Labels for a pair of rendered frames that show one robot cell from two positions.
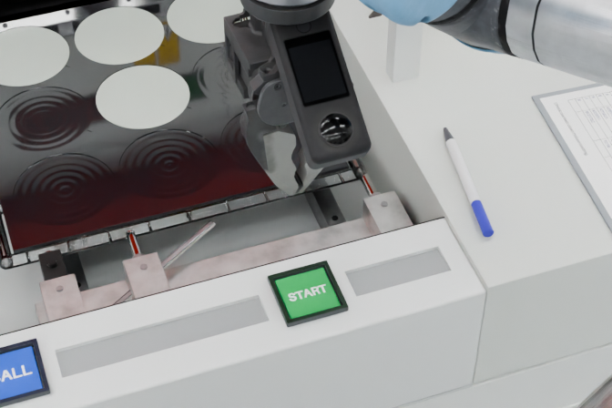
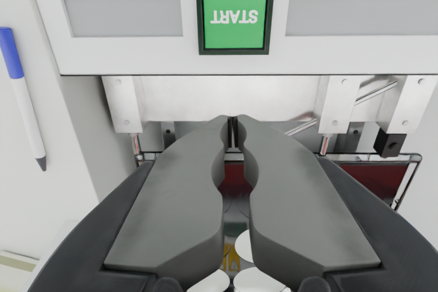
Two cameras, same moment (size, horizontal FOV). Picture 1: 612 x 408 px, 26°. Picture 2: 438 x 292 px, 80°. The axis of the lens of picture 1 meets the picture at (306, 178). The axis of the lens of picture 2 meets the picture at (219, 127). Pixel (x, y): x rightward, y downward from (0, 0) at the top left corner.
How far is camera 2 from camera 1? 0.98 m
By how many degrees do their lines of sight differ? 16
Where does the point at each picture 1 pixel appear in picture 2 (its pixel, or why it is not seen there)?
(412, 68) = (65, 230)
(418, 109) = (69, 193)
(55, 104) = not seen: hidden behind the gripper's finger
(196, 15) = (211, 282)
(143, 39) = (248, 276)
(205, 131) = (237, 214)
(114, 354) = not seen: outside the picture
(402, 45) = not seen: hidden behind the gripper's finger
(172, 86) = (244, 248)
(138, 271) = (340, 119)
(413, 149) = (79, 158)
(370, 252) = (148, 53)
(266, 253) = (229, 112)
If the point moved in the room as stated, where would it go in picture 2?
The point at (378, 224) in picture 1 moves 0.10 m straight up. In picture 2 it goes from (135, 105) to (100, 159)
